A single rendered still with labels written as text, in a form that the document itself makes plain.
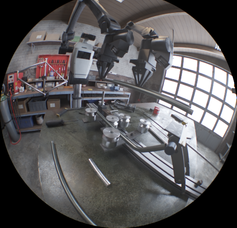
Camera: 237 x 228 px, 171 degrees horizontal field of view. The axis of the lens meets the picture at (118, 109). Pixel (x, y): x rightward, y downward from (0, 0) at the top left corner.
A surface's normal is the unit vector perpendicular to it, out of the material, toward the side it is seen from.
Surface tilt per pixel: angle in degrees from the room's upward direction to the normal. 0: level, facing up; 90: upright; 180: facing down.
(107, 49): 92
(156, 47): 135
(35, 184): 0
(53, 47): 90
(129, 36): 92
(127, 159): 0
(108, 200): 0
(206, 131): 90
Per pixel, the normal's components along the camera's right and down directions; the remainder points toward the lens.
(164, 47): -0.68, 0.73
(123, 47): 0.59, 0.42
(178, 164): -0.76, 0.09
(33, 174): 0.18, -0.92
